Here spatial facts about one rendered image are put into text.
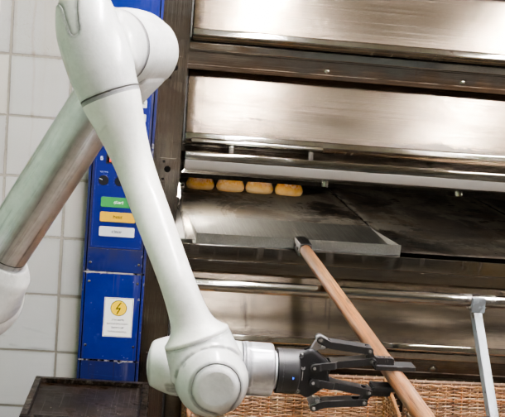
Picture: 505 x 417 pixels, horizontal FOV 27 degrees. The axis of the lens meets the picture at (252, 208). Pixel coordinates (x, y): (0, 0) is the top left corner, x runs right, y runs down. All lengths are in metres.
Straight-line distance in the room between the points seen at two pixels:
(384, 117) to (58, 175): 1.08
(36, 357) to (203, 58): 0.89
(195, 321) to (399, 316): 1.35
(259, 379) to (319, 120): 1.13
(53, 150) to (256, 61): 0.89
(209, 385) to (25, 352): 1.35
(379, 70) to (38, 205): 1.11
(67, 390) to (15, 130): 0.66
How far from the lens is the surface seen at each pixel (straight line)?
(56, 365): 2.81
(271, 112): 2.68
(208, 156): 2.53
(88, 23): 1.70
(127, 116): 1.69
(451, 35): 2.76
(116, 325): 2.73
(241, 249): 2.72
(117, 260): 2.69
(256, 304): 2.77
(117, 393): 2.63
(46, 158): 1.93
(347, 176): 2.58
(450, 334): 2.88
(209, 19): 2.65
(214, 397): 1.51
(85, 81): 1.70
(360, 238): 2.96
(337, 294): 2.23
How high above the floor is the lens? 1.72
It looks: 9 degrees down
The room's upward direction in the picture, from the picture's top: 5 degrees clockwise
